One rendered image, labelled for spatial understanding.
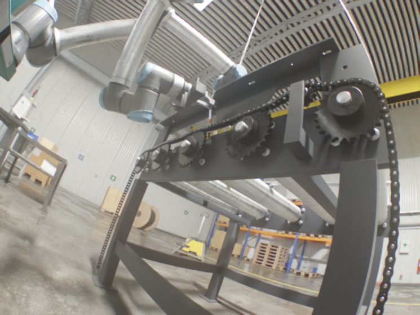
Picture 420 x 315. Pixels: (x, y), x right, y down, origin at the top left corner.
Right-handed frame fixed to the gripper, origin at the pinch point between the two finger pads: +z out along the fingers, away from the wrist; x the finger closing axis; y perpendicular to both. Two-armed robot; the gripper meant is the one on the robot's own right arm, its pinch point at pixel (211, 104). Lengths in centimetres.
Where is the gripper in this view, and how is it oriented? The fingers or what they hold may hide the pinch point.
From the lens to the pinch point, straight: 89.0
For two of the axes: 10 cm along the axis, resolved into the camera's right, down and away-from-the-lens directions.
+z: 7.5, 2.3, 6.1
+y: 0.5, -9.5, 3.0
